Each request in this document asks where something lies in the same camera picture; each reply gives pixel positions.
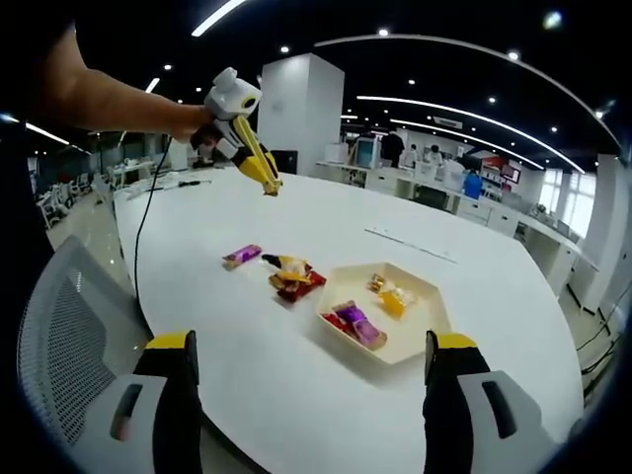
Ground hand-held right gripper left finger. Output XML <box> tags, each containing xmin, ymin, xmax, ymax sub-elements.
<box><xmin>73</xmin><ymin>329</ymin><xmax>204</xmax><ymax>474</ymax></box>

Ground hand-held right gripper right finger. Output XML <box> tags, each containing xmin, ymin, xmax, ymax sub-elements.
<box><xmin>422</xmin><ymin>329</ymin><xmax>564</xmax><ymax>474</ymax></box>

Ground cream plastic food tongs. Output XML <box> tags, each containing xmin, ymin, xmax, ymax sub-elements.
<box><xmin>231</xmin><ymin>114</ymin><xmax>285</xmax><ymax>198</ymax></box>

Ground cream hexagonal container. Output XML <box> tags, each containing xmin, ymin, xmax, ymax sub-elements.
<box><xmin>314</xmin><ymin>261</ymin><xmax>453</xmax><ymax>366</ymax></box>

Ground purple food snack packet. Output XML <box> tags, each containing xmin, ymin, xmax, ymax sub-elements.
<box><xmin>331</xmin><ymin>299</ymin><xmax>389</xmax><ymax>352</ymax></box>
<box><xmin>221</xmin><ymin>243</ymin><xmax>264</xmax><ymax>272</ymax></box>

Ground dark red food snack packet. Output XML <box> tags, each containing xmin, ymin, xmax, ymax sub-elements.
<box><xmin>276</xmin><ymin>269</ymin><xmax>328</xmax><ymax>305</ymax></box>

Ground small red candy food packet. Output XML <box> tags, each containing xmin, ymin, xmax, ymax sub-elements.
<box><xmin>320</xmin><ymin>311</ymin><xmax>348</xmax><ymax>333</ymax></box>

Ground person's left hand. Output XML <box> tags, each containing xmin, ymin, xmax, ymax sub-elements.
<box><xmin>170</xmin><ymin>104</ymin><xmax>212</xmax><ymax>145</ymax></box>

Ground light blue screen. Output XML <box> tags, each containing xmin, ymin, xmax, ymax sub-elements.
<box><xmin>355</xmin><ymin>136</ymin><xmax>382</xmax><ymax>170</ymax></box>

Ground white mesh office chair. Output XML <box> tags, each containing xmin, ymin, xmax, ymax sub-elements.
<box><xmin>17</xmin><ymin>235</ymin><xmax>152</xmax><ymax>445</ymax></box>

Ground white office desk row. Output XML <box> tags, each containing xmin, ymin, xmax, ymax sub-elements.
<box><xmin>315</xmin><ymin>157</ymin><xmax>601</xmax><ymax>297</ymax></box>

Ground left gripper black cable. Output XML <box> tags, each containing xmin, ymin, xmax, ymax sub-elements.
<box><xmin>132</xmin><ymin>135</ymin><xmax>174</xmax><ymax>303</ymax></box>

